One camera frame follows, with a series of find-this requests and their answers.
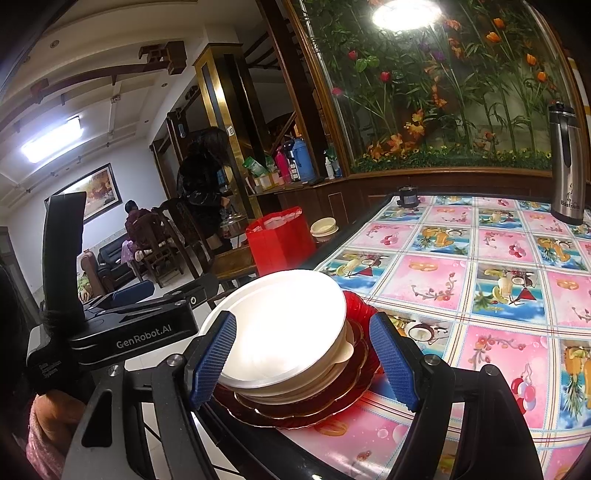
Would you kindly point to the large red scalloped plate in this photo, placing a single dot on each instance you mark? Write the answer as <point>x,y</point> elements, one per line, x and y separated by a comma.
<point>360,304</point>

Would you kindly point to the blue thermos flask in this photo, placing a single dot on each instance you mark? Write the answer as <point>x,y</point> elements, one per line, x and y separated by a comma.
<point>304,161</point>

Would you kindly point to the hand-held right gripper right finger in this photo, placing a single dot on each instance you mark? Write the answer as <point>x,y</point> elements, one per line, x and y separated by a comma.
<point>392,364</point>

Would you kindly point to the framed wall painting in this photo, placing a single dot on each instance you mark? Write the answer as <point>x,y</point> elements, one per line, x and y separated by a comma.
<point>92,189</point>

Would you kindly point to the wooden stool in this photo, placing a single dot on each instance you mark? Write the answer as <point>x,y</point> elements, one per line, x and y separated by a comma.
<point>233,265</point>

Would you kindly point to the artificial flower wall panel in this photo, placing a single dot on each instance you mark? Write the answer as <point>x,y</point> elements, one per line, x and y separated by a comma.
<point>438,92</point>

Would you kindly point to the steel kettle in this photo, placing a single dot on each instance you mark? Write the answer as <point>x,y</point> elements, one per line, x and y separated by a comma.
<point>229,226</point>

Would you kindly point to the large white bowl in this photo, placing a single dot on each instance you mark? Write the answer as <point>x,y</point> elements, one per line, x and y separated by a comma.
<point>277,386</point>

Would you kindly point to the ceiling light panel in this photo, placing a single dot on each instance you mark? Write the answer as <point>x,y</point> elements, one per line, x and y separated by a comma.
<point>53,138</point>

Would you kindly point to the person's left forearm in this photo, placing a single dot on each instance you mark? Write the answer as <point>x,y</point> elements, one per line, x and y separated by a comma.
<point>41,454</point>

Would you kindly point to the red plate gold rim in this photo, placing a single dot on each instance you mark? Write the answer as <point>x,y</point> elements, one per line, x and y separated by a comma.
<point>341,392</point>

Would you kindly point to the person's left hand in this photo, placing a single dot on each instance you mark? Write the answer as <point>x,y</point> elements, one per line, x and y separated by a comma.
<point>60,415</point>

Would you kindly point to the small beige dish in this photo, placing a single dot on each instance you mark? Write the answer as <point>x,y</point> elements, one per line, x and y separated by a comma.
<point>324,228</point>

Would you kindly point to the printed fruit tablecloth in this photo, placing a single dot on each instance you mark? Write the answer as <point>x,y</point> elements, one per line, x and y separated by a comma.
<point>498,277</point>

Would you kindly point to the stainless steel thermos jug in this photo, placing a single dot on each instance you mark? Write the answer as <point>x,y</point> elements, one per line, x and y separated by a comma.
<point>565,175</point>

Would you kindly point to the black leather sofa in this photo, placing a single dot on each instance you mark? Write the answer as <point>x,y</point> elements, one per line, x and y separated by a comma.
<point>111,263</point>

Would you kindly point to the white plastic bottle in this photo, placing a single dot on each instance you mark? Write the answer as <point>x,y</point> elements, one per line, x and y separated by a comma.
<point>329,170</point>

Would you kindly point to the carved wooden chair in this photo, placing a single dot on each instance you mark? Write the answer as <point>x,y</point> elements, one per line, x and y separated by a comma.
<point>161,240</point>

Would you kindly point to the pink bottle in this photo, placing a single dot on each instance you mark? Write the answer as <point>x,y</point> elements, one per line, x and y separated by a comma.
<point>281,168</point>

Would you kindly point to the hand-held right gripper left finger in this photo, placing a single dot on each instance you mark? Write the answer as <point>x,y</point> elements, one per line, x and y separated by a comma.
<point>212,364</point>

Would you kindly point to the small dark glass jar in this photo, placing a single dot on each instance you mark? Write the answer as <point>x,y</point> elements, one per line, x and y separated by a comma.
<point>408,196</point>

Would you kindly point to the small white bowl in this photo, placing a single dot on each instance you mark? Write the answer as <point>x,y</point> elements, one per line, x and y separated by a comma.
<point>277,323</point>

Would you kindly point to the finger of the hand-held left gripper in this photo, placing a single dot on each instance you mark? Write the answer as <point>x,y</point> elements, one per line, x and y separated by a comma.
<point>134,293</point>
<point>198,290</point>

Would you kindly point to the red shopping bag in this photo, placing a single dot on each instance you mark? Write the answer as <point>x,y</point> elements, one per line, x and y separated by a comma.
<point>277,249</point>

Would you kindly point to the beige plate with ear tabs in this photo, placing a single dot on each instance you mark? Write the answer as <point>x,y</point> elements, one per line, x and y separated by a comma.
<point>347,353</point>

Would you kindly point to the green packet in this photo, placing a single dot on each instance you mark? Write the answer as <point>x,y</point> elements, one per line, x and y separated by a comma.
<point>253,167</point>

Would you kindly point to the black bottle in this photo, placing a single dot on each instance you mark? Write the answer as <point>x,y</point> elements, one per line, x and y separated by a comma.
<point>291,159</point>

